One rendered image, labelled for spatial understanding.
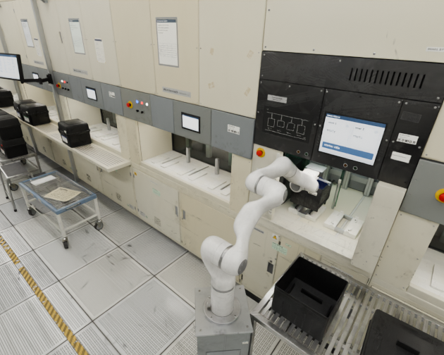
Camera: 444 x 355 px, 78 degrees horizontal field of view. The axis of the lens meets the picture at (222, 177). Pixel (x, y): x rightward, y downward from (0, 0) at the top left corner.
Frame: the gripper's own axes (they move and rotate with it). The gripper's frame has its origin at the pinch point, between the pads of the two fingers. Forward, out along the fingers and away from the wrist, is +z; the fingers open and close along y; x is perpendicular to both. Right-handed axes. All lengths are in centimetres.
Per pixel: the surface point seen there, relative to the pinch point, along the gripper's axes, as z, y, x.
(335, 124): -30, 15, 42
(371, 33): -30, 21, 84
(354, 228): -2.8, 34.3, -31.2
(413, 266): -30, 69, -22
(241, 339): -102, 14, -52
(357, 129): -30, 26, 42
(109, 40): -30, -192, 73
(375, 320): -63, 62, -35
